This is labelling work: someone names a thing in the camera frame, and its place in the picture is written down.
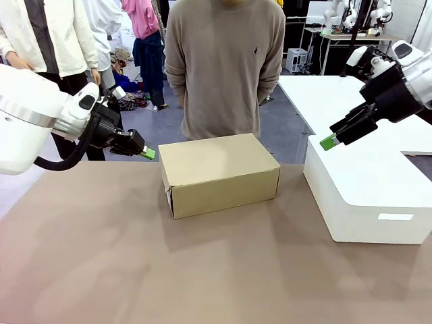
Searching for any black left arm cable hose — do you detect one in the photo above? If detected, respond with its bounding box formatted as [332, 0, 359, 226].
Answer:
[33, 114, 102, 171]

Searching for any brown cardboard shoe box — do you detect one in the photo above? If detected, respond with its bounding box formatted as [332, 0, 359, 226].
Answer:
[157, 132, 281, 220]

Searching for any white curtain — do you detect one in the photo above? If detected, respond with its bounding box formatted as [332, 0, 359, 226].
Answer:
[410, 0, 432, 55]

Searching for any white cube case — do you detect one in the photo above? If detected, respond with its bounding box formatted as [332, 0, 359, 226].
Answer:
[286, 48, 310, 74]

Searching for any person in beige sweater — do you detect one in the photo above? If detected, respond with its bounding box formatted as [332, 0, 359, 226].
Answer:
[164, 0, 286, 141]

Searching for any brown top desk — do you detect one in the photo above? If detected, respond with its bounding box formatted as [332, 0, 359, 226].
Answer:
[303, 26, 406, 77]

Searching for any blue cloth pile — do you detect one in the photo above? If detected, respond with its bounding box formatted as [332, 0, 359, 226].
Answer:
[113, 71, 141, 94]

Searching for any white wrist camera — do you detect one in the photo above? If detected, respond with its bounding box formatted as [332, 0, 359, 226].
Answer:
[103, 86, 126, 101]
[346, 46, 399, 80]

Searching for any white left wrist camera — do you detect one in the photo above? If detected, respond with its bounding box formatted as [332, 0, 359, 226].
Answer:
[103, 86, 126, 101]

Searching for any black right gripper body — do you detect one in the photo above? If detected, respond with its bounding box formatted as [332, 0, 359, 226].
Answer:
[359, 62, 425, 124]

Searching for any white rectangular label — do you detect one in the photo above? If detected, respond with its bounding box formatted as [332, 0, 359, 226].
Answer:
[377, 213, 414, 221]

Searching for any mannequin in white jacket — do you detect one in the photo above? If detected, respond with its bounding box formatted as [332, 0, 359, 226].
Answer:
[0, 0, 102, 161]

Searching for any brown clothes heap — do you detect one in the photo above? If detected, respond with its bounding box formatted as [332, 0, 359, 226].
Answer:
[109, 47, 136, 70]

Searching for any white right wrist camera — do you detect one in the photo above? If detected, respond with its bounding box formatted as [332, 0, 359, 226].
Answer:
[346, 46, 399, 80]

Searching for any black stand pole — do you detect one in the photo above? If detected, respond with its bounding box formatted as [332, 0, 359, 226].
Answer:
[339, 0, 372, 78]

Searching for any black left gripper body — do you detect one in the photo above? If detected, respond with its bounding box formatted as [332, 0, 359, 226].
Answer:
[88, 103, 123, 149]

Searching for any plaid clothes pile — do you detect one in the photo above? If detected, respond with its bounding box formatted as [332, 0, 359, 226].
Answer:
[117, 91, 150, 111]

